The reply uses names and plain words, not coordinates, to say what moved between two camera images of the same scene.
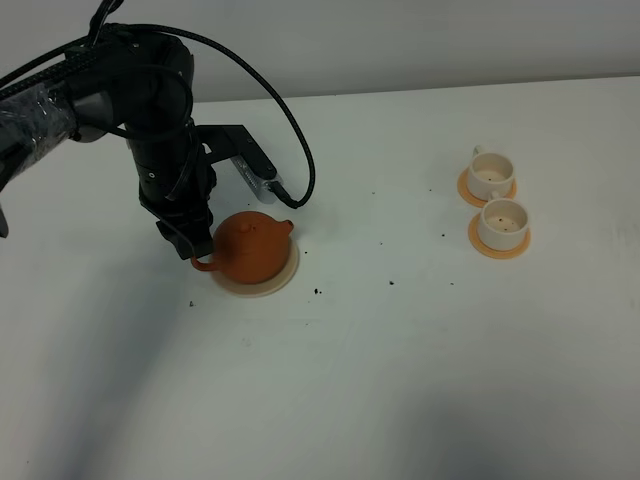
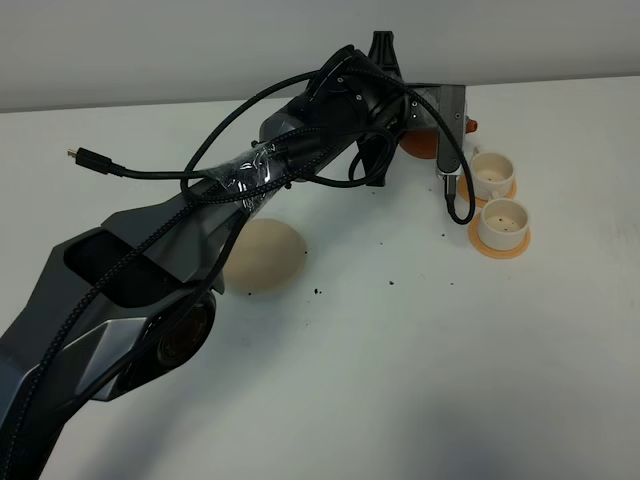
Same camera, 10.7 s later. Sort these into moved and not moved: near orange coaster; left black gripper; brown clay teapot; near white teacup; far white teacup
Moved: left black gripper; brown clay teapot
Not moved: near white teacup; far white teacup; near orange coaster
